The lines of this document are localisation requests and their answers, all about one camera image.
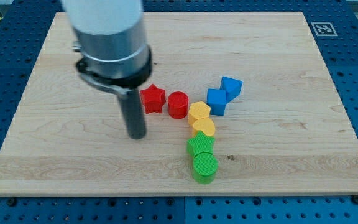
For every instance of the black clamp ring mount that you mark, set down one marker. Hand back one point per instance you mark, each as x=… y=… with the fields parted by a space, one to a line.
x=114 y=68

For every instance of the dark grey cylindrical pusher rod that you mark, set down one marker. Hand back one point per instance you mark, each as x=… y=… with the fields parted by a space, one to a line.
x=132 y=113

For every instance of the red star block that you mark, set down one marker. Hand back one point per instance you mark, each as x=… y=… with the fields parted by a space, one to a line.
x=153 y=98

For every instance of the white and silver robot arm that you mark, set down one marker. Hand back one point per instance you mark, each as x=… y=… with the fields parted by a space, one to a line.
x=105 y=22

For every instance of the green star block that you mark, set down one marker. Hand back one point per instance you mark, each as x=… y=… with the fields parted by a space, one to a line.
x=200 y=143

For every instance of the light wooden board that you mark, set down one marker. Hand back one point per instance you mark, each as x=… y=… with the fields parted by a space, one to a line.
x=287 y=133

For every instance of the red cylinder block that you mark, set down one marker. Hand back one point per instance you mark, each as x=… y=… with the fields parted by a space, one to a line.
x=178 y=104

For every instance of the yellow pentagon block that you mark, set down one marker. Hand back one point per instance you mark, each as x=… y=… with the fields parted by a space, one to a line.
x=198 y=110

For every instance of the yellow heart block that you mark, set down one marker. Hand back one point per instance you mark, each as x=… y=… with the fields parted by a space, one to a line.
x=206 y=125

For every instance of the blue cube block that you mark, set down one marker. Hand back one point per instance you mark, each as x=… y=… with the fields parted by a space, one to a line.
x=216 y=100

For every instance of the green cylinder block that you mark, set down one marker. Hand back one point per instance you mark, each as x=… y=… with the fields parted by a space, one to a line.
x=205 y=166

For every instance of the white fiducial marker tag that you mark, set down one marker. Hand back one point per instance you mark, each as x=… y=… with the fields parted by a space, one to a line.
x=324 y=29

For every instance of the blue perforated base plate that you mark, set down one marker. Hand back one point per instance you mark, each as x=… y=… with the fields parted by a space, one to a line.
x=23 y=30

